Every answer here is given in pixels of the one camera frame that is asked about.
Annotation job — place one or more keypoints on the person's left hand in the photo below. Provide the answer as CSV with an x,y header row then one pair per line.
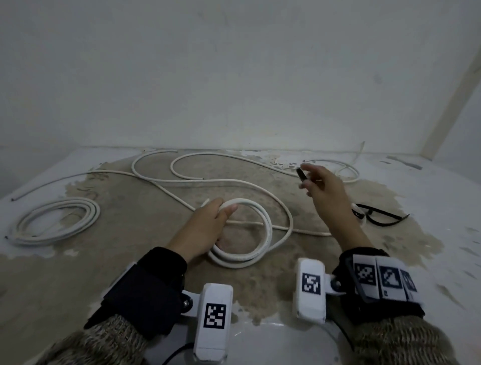
x,y
195,233

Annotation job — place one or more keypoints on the person's right hand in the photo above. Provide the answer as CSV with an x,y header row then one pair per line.
x,y
334,203

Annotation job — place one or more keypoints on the person's right thumb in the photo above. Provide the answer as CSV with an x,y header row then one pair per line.
x,y
308,186

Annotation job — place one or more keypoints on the person's left thumb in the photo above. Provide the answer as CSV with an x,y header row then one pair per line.
x,y
218,242

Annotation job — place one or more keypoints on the person's right forearm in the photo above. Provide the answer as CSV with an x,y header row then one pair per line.
x,y
387,319

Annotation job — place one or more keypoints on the person's left forearm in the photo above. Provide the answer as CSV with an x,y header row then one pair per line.
x,y
124,312

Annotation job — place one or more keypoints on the thin white stick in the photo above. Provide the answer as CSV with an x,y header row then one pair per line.
x,y
360,152

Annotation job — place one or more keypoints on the white marker blocks band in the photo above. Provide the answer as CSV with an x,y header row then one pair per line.
x,y
387,278

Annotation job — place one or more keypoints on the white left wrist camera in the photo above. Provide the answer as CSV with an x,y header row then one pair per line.
x,y
214,319

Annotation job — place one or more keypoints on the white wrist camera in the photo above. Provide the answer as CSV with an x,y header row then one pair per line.
x,y
310,289
214,319

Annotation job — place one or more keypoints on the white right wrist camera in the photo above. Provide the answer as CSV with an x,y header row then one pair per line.
x,y
310,289

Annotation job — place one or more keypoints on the beige wall trim strip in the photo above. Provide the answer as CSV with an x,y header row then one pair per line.
x,y
451,101

